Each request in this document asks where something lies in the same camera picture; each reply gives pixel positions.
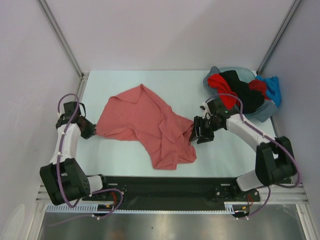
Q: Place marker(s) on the aluminium front frame rail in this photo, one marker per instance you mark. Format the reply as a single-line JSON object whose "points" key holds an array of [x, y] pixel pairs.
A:
{"points": [[278, 195]]}

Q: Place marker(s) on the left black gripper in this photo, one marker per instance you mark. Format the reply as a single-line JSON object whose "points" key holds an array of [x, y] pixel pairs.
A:
{"points": [[91, 131]]}

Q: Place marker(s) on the pink t shirt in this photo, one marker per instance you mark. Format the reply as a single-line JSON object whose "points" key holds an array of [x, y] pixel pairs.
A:
{"points": [[139, 114]]}

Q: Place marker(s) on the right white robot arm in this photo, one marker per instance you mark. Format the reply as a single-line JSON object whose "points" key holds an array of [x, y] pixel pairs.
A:
{"points": [[274, 159]]}

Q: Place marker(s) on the left aluminium corner post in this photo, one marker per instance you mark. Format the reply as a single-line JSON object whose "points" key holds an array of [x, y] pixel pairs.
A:
{"points": [[53, 23]]}

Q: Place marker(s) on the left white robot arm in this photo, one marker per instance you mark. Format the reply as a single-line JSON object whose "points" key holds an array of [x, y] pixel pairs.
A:
{"points": [[63, 178]]}

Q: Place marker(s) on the right aluminium corner post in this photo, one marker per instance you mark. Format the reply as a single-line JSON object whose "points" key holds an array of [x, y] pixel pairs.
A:
{"points": [[293, 9]]}

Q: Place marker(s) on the black t shirt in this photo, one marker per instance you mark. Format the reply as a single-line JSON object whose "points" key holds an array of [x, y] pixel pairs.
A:
{"points": [[251, 99]]}

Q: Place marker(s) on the dark red t shirt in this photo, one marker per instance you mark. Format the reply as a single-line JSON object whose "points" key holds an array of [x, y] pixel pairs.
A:
{"points": [[260, 86]]}

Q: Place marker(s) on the aluminium corner post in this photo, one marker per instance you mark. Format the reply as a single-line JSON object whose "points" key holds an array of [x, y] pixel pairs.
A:
{"points": [[53, 23], [293, 9]]}

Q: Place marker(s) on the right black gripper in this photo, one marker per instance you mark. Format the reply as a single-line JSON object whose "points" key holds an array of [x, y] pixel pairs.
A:
{"points": [[198, 122]]}

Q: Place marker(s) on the bright red t shirt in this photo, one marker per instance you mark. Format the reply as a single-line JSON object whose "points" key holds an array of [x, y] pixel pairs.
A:
{"points": [[229, 98]]}

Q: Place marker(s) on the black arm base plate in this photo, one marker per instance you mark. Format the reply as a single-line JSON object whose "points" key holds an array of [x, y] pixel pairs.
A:
{"points": [[129, 193]]}

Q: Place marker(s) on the grey blue t shirt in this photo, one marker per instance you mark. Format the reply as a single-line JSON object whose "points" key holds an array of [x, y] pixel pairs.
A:
{"points": [[263, 113]]}

